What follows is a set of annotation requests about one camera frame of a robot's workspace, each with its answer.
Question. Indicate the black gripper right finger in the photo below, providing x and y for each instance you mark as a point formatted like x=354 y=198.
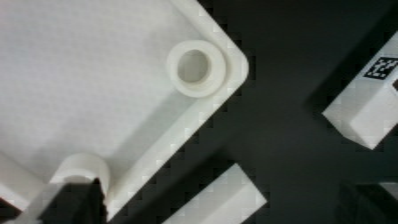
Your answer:
x=366 y=203

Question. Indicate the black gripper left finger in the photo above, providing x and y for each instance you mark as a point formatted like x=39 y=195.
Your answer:
x=70 y=204

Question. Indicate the white desk top tray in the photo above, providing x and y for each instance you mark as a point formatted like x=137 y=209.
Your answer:
x=119 y=68

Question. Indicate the white desk leg block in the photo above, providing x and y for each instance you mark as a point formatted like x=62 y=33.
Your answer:
x=226 y=202

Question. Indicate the white desk leg with tag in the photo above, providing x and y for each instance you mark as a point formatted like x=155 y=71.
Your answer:
x=363 y=110

